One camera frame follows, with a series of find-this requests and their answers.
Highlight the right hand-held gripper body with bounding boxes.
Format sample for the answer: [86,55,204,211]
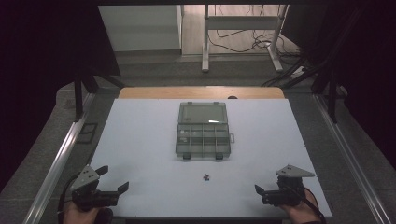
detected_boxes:
[262,164,316,207]

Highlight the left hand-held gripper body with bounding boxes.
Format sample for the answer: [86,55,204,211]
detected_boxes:
[69,164,120,213]

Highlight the clear plastic compartment box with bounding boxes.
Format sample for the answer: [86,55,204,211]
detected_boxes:
[175,101,235,161]

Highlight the person's right hand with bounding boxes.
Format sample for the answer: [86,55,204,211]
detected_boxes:
[279,189,323,223]

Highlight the person's left hand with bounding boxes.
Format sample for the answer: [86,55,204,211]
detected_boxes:
[62,201,102,224]

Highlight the black metal stand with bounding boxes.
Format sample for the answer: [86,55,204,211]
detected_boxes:
[311,68,349,125]
[73,70,126,123]

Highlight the small parts in box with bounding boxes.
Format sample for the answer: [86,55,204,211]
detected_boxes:
[178,128,191,144]

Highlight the white power strip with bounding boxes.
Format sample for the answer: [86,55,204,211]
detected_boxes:
[290,65,307,80]

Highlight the dark curtain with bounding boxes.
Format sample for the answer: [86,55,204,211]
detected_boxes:
[0,0,121,192]
[281,0,396,171]

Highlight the white cabinet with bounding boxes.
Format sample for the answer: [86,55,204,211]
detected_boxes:
[98,4,185,52]

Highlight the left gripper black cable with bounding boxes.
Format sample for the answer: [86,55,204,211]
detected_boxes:
[56,174,79,217]

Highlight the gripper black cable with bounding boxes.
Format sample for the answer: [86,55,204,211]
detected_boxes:
[297,186,327,224]
[56,174,79,217]

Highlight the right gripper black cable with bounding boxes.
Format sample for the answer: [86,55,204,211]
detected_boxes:
[297,186,327,224]

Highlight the aluminium rail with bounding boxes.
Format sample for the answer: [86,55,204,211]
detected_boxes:
[21,92,97,224]
[312,92,396,224]

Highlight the black floor cables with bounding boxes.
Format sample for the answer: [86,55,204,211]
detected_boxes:
[207,4,302,58]

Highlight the white desk frame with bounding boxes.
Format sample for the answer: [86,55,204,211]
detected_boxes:
[201,4,290,74]

